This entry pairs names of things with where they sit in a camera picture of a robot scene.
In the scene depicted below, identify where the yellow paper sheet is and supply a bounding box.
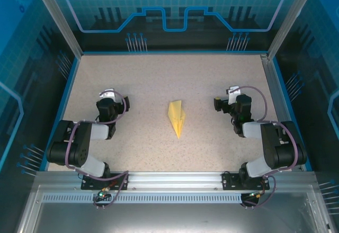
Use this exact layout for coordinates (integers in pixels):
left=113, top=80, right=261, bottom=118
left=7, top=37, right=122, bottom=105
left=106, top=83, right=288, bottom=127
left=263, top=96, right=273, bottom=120
left=167, top=100, right=187, bottom=139

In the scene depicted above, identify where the steel front panel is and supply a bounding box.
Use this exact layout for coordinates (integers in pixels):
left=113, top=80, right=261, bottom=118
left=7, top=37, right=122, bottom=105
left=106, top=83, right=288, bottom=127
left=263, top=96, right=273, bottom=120
left=15, top=185, right=332, bottom=233

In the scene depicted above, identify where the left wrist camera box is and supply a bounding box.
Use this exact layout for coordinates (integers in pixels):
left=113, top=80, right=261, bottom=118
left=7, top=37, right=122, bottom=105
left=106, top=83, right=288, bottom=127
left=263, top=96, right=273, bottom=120
left=99, top=88, right=117, bottom=102

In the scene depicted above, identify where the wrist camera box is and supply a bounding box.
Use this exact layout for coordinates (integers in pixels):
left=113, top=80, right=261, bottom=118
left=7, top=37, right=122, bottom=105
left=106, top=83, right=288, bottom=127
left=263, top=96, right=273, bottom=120
left=99, top=88, right=117, bottom=102
left=226, top=86, right=241, bottom=105

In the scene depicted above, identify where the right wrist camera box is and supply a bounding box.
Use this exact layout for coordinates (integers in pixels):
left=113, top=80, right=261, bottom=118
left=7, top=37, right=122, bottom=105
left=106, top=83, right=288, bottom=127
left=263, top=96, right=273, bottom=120
left=226, top=86, right=241, bottom=105

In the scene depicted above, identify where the aluminium side rail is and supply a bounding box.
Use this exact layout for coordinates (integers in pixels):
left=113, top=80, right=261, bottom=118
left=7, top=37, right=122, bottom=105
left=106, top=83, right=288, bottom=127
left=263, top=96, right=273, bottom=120
left=261, top=54, right=305, bottom=172

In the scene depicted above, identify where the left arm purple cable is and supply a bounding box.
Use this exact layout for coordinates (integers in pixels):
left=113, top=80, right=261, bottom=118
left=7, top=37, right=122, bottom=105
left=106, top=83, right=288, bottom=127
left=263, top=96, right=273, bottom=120
left=64, top=89, right=129, bottom=209

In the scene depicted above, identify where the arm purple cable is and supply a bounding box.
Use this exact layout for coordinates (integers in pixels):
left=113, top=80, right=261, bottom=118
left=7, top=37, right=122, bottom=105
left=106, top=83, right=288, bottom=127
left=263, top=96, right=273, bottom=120
left=229, top=85, right=299, bottom=209
left=64, top=89, right=129, bottom=209

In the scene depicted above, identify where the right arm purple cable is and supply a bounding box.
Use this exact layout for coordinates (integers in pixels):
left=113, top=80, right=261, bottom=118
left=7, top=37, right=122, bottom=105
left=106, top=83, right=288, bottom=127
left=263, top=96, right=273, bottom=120
left=229, top=85, right=299, bottom=209

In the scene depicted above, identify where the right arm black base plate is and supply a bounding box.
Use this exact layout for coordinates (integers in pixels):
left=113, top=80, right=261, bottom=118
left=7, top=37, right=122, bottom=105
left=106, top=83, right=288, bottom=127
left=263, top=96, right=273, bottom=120
left=221, top=172, right=271, bottom=191

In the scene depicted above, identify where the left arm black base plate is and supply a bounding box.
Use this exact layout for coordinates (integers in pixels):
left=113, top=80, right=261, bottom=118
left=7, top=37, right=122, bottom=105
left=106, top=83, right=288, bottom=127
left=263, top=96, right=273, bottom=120
left=81, top=173, right=130, bottom=191

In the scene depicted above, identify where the left cable connector with light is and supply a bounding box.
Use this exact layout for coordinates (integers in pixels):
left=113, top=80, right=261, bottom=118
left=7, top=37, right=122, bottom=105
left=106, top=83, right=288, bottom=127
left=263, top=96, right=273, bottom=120
left=98, top=186, right=111, bottom=199

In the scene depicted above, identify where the aluminium mounting rail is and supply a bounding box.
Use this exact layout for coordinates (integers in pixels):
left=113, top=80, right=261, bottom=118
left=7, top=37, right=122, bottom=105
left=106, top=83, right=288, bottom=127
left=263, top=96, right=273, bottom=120
left=34, top=171, right=317, bottom=189

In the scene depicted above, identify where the aluminium frame post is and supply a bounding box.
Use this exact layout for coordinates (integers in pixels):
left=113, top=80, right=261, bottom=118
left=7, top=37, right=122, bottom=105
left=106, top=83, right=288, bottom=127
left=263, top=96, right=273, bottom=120
left=267, top=0, right=318, bottom=60
left=29, top=0, right=83, bottom=58

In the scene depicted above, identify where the slotted grey cable duct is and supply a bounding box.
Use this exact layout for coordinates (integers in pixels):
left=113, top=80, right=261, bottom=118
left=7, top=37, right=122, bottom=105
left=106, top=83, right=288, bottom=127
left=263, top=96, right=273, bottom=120
left=41, top=193, right=308, bottom=202

